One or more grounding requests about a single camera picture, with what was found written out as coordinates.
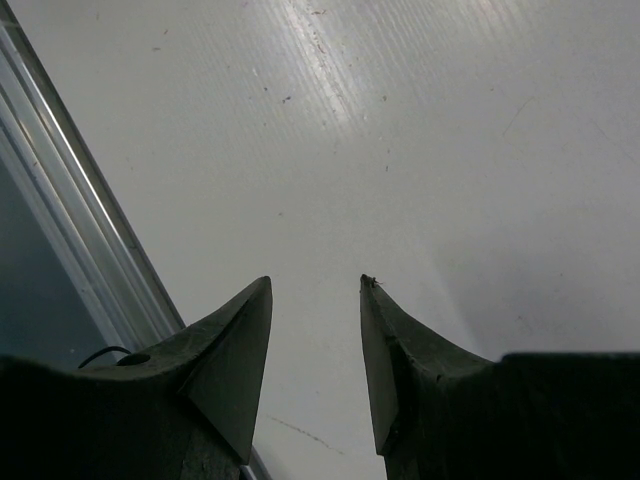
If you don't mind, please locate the black cable at rail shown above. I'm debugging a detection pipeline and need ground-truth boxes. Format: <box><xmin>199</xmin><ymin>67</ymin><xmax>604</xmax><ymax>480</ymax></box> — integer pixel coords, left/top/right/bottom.
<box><xmin>77</xmin><ymin>346</ymin><xmax>132</xmax><ymax>370</ymax></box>

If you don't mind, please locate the aluminium frame rail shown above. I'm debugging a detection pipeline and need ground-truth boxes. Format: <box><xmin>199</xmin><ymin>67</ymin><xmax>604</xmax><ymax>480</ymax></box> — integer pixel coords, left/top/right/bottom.
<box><xmin>1</xmin><ymin>3</ymin><xmax>268</xmax><ymax>479</ymax></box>

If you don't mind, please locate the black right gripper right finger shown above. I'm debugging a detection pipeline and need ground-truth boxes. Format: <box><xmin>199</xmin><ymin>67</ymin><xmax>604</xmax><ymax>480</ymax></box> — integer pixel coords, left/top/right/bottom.
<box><xmin>360</xmin><ymin>276</ymin><xmax>639</xmax><ymax>479</ymax></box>

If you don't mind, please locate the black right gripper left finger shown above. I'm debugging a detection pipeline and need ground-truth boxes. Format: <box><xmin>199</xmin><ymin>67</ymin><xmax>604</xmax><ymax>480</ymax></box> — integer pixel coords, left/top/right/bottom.
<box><xmin>1</xmin><ymin>277</ymin><xmax>273</xmax><ymax>479</ymax></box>

